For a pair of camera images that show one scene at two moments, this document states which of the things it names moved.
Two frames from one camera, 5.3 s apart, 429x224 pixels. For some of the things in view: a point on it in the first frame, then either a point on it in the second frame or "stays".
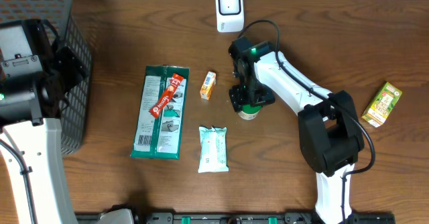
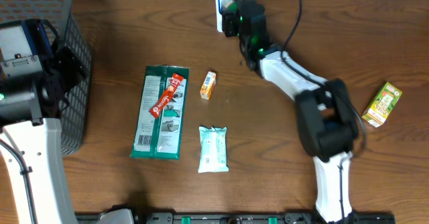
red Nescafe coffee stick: [166, 95] stays
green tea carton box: [382, 105] stays
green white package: [161, 137] stays
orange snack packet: [208, 86] stays
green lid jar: [249, 112] -> [232, 7]
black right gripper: [238, 98] -> [230, 21]
